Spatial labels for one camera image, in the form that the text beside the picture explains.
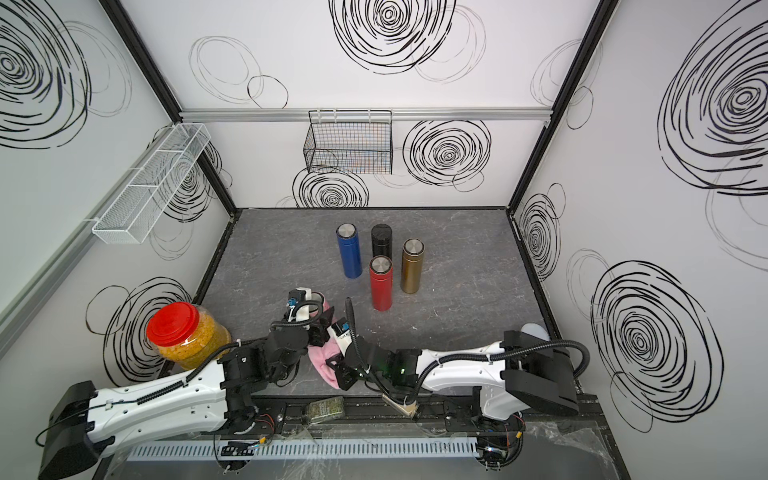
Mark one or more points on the white cable duct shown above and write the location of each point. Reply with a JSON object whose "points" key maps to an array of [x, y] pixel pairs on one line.
{"points": [[302, 449]]}

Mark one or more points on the white lid can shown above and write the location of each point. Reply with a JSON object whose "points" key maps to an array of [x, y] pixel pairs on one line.
{"points": [[536, 330]]}

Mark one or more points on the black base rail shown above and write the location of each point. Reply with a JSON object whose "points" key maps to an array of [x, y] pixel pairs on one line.
{"points": [[371, 416]]}

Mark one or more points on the beige sponge block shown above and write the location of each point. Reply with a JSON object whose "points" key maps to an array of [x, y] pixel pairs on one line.
{"points": [[408, 410]]}

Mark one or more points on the red lid snack jar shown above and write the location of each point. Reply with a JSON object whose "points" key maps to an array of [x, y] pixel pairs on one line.
{"points": [[186, 334]]}

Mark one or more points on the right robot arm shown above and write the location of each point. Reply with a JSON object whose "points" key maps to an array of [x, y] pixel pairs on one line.
{"points": [[524, 370]]}

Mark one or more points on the black thermos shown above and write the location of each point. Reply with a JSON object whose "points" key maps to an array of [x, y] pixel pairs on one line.
{"points": [[381, 240]]}

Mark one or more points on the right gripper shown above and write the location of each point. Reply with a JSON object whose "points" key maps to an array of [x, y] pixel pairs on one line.
{"points": [[342, 370]]}

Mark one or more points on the white wire shelf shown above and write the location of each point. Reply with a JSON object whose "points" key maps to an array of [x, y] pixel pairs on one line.
{"points": [[168, 182]]}

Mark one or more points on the red thermos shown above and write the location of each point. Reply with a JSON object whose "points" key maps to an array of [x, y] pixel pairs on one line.
{"points": [[381, 280]]}

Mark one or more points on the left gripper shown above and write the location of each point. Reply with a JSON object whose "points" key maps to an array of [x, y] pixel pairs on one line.
{"points": [[322, 332]]}

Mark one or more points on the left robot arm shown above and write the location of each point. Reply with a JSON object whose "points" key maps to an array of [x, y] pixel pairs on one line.
{"points": [[218, 396]]}

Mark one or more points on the gold thermos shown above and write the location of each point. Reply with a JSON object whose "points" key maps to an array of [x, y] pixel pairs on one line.
{"points": [[413, 251]]}

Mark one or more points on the green scouring pad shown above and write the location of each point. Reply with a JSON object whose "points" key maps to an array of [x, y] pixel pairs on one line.
{"points": [[325, 410]]}

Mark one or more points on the blue thermos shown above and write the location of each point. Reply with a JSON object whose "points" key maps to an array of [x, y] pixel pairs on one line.
{"points": [[349, 248]]}

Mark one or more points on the pink thermos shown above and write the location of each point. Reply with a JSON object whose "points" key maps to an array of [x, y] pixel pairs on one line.
{"points": [[318, 304]]}

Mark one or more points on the black wire basket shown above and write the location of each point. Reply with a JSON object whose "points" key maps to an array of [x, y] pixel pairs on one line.
{"points": [[358, 141]]}

